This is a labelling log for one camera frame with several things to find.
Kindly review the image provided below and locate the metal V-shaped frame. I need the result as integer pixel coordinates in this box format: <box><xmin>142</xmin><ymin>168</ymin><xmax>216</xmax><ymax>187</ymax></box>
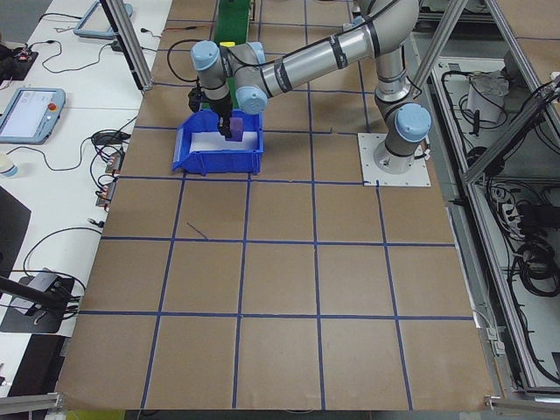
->
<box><xmin>410</xmin><ymin>0</ymin><xmax>560</xmax><ymax>397</ymax></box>

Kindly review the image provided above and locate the blue-grey teach pendant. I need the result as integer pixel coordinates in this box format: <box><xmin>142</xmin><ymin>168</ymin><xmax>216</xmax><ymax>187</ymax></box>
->
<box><xmin>0</xmin><ymin>87</ymin><xmax>67</xmax><ymax>145</ymax></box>
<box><xmin>73</xmin><ymin>0</ymin><xmax>135</xmax><ymax>41</ymax></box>

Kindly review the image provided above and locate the aluminium profile bar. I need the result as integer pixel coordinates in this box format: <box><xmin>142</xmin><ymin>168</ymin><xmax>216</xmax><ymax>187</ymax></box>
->
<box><xmin>0</xmin><ymin>391</ymin><xmax>67</xmax><ymax>413</ymax></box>
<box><xmin>483</xmin><ymin>393</ymin><xmax>560</xmax><ymax>410</ymax></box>

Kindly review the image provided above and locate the white power strip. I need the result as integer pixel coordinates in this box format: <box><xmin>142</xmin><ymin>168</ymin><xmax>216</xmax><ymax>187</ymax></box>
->
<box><xmin>492</xmin><ymin>185</ymin><xmax>529</xmax><ymax>240</ymax></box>

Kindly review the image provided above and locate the small circuit board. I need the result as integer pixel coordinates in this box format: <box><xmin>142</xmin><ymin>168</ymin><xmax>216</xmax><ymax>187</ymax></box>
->
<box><xmin>104</xmin><ymin>151</ymin><xmax>124</xmax><ymax>177</ymax></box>
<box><xmin>94</xmin><ymin>180</ymin><xmax>117</xmax><ymax>211</ymax></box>

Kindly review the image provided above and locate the blue plastic storage bin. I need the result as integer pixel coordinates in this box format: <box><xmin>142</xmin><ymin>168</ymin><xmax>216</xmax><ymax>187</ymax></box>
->
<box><xmin>171</xmin><ymin>108</ymin><xmax>266</xmax><ymax>177</ymax></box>

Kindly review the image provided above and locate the white foam sheet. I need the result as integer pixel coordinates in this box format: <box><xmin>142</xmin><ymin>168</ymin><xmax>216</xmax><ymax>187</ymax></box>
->
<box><xmin>188</xmin><ymin>129</ymin><xmax>259</xmax><ymax>152</ymax></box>

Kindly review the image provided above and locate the black square stand plate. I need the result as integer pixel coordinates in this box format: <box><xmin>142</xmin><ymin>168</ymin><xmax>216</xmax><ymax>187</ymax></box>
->
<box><xmin>0</xmin><ymin>274</ymin><xmax>76</xmax><ymax>334</ymax></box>

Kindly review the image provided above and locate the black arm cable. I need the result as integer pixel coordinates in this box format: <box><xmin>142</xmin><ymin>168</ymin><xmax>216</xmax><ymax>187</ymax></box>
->
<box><xmin>167</xmin><ymin>38</ymin><xmax>203</xmax><ymax>84</ymax></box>

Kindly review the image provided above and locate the white paper cup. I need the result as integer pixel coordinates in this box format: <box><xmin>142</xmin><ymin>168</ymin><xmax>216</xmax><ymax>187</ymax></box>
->
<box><xmin>0</xmin><ymin>152</ymin><xmax>21</xmax><ymax>179</ymax></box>

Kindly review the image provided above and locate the black flat monitor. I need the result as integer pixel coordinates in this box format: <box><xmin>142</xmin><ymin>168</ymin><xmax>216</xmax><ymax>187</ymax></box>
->
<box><xmin>0</xmin><ymin>185</ymin><xmax>32</xmax><ymax>269</ymax></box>

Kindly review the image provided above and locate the purple foam block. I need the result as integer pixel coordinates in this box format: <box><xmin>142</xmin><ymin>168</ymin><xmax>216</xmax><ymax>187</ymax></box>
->
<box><xmin>226</xmin><ymin>115</ymin><xmax>245</xmax><ymax>143</ymax></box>

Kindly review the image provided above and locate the white square base plate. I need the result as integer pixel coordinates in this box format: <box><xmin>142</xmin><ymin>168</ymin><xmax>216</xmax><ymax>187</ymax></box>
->
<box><xmin>356</xmin><ymin>132</ymin><xmax>432</xmax><ymax>188</ymax></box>

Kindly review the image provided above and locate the white container with cables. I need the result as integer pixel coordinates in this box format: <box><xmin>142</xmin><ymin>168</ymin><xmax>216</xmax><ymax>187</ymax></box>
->
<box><xmin>466</xmin><ymin>72</ymin><xmax>509</xmax><ymax>124</ymax></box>

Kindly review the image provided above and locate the grey small device box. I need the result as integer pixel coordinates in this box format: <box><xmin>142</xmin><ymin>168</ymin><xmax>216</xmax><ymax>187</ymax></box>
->
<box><xmin>9</xmin><ymin>269</ymin><xmax>57</xmax><ymax>317</ymax></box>

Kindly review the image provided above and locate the green conveyor belt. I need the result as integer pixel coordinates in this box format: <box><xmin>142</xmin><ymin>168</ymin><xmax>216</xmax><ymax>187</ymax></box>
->
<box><xmin>199</xmin><ymin>0</ymin><xmax>256</xmax><ymax>113</ymax></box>

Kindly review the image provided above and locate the black cable coil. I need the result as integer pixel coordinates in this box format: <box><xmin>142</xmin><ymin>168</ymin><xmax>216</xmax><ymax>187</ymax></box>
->
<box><xmin>509</xmin><ymin>238</ymin><xmax>560</xmax><ymax>298</ymax></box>

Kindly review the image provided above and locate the aluminium profile post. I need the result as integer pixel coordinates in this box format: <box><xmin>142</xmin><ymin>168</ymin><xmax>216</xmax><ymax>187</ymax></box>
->
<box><xmin>99</xmin><ymin>0</ymin><xmax>154</xmax><ymax>92</ymax></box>

